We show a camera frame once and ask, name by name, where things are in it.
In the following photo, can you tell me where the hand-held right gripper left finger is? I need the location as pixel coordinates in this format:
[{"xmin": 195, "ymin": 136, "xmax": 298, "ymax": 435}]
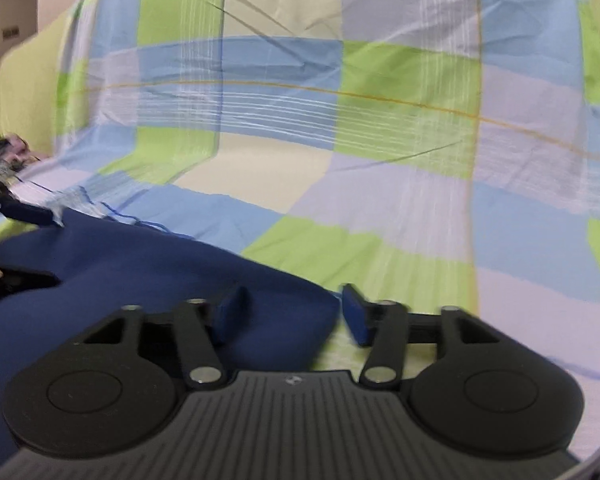
[{"xmin": 74, "ymin": 286, "xmax": 252, "ymax": 390}]

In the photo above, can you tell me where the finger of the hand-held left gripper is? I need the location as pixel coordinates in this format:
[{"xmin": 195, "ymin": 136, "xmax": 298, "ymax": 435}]
[
  {"xmin": 0, "ymin": 264, "xmax": 59, "ymax": 314},
  {"xmin": 0, "ymin": 180, "xmax": 57, "ymax": 227}
]

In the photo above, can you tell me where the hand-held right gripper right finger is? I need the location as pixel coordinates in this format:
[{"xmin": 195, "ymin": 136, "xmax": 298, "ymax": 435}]
[{"xmin": 340, "ymin": 283, "xmax": 507, "ymax": 387}]

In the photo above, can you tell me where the navy fleece-lined garment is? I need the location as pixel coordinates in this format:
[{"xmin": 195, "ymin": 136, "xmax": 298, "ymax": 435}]
[{"xmin": 0, "ymin": 207, "xmax": 342, "ymax": 477}]

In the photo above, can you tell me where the green covered sofa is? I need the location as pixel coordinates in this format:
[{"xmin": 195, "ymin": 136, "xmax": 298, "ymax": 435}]
[{"xmin": 0, "ymin": 10, "xmax": 93, "ymax": 253}]

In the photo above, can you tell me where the checked blue green blanket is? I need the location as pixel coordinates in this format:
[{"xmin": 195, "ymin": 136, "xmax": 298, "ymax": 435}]
[{"xmin": 10, "ymin": 0, "xmax": 600, "ymax": 381}]

